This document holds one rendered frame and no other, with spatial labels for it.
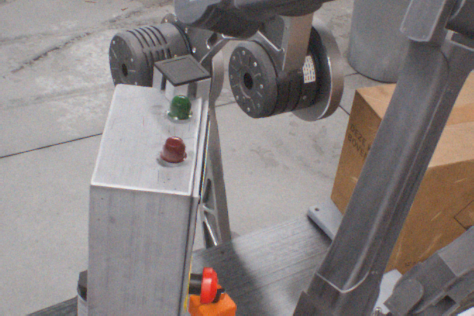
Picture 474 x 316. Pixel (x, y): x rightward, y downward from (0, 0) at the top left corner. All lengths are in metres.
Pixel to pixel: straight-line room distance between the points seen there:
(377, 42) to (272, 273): 2.21
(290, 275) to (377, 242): 0.73
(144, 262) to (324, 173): 2.42
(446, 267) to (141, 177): 0.54
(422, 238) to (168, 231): 0.86
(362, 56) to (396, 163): 2.92
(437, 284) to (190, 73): 0.49
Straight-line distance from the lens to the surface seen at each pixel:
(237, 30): 1.20
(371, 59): 3.80
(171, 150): 0.82
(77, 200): 3.03
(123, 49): 2.03
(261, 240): 1.72
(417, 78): 0.92
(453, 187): 1.58
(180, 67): 0.93
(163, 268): 0.87
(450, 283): 1.23
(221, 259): 1.67
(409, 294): 1.23
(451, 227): 1.66
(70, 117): 3.40
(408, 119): 0.92
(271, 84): 1.54
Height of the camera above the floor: 2.00
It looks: 37 degrees down
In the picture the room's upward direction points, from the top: 8 degrees clockwise
